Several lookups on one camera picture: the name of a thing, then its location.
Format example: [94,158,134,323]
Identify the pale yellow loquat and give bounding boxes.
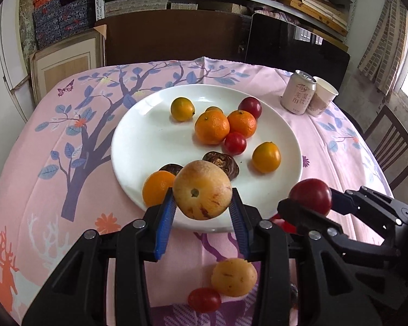
[211,258,258,297]
[173,160,233,221]

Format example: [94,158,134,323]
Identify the red cherry tomato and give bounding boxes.
[188,287,222,313]
[224,132,247,155]
[270,212,296,233]

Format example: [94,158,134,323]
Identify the yellow-orange kumquat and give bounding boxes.
[170,97,195,122]
[252,142,282,173]

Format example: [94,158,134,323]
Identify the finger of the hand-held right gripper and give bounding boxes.
[278,198,400,265]
[330,186,408,245]

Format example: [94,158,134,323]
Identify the metal shelving rack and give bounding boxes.
[94,0,359,45]

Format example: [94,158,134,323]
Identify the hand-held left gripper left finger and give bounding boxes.
[22,190,177,326]

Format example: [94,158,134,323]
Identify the dark brown date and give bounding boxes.
[202,151,239,180]
[159,164,184,176]

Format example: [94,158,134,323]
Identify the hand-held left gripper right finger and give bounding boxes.
[228,187,375,326]

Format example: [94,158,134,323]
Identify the light wooden framed panel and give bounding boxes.
[29,29,107,105]

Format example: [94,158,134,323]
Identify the white oval plate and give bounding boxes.
[111,84,302,234]

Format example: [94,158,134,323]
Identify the pink deer print tablecloth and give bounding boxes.
[0,58,395,326]

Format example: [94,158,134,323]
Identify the black flat screen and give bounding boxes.
[245,14,350,90]

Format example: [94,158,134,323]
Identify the white board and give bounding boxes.
[0,3,38,112]

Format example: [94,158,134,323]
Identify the white drink can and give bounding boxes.
[281,70,317,115]

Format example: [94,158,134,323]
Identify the stack of blue patterned boxes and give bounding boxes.
[32,0,96,51]

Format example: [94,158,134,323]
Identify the large tangerine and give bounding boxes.
[227,110,257,139]
[194,110,231,145]

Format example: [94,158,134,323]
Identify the dark red tomato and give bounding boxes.
[238,97,262,120]
[288,178,333,216]

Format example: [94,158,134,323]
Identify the printed paper cup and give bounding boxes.
[308,76,339,118]

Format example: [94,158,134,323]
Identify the dark brown wooden panel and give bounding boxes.
[104,10,253,67]

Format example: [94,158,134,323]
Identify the dark wooden chair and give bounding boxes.
[362,105,408,191]

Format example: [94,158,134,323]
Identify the row of grey patterned boxes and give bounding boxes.
[104,0,169,16]

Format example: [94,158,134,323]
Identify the stone pattern board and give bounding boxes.
[18,0,39,55]

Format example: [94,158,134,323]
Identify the brick pattern panels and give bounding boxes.
[357,0,408,96]

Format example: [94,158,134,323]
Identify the stack of flat wooden boxes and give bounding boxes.
[279,0,349,39]

